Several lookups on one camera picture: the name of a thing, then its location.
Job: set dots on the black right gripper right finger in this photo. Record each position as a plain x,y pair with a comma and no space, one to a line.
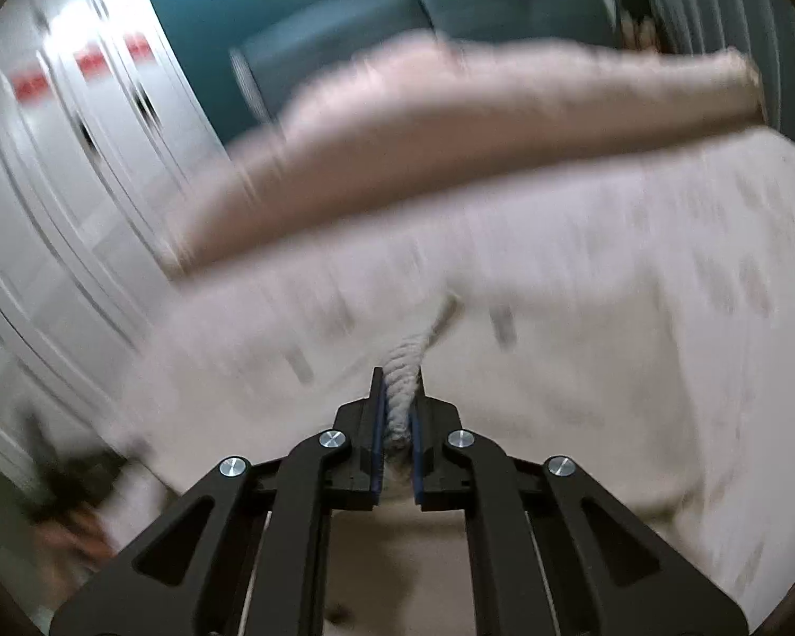
551,550

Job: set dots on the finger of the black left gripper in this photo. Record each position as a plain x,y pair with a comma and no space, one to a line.
66,483

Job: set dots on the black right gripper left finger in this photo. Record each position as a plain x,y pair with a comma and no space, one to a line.
245,549

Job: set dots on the beige knitted sweater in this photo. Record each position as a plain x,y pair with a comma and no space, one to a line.
402,373

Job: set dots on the white panelled wardrobe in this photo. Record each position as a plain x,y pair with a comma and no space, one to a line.
99,131

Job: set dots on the pink pillow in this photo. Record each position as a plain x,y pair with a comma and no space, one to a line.
421,114

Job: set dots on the teal upholstered headboard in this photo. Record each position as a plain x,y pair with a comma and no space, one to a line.
269,66

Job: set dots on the grey striped curtain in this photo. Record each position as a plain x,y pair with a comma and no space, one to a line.
722,6

